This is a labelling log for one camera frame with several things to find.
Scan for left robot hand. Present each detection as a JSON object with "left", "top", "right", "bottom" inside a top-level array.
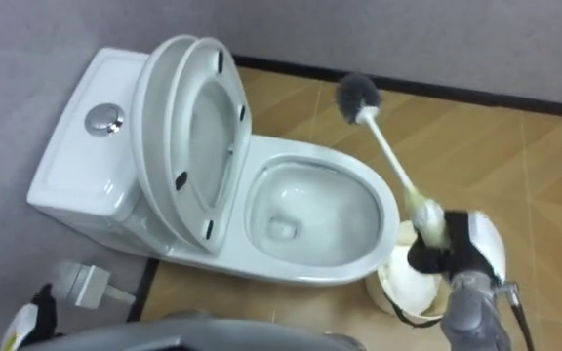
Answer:
[{"left": 0, "top": 283, "right": 59, "bottom": 351}]

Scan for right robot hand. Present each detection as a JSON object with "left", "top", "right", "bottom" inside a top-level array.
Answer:
[{"left": 406, "top": 210, "right": 507, "bottom": 285}]

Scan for white toilet brush grey bristles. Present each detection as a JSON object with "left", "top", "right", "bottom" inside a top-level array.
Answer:
[{"left": 335, "top": 72, "right": 452, "bottom": 251}]

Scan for white toilet brush holder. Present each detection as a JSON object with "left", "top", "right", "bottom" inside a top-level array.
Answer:
[{"left": 364, "top": 219, "right": 454, "bottom": 329}]

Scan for robot body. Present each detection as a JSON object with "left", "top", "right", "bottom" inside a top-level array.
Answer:
[{"left": 17, "top": 314, "right": 368, "bottom": 351}]

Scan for white ceramic toilet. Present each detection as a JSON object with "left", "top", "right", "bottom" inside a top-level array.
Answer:
[{"left": 25, "top": 33, "right": 401, "bottom": 287}]

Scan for white wall water valve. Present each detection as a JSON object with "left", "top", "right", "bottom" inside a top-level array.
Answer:
[{"left": 52, "top": 260, "right": 138, "bottom": 311}]

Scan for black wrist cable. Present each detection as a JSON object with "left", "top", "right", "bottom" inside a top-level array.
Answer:
[{"left": 495, "top": 281, "right": 537, "bottom": 351}]

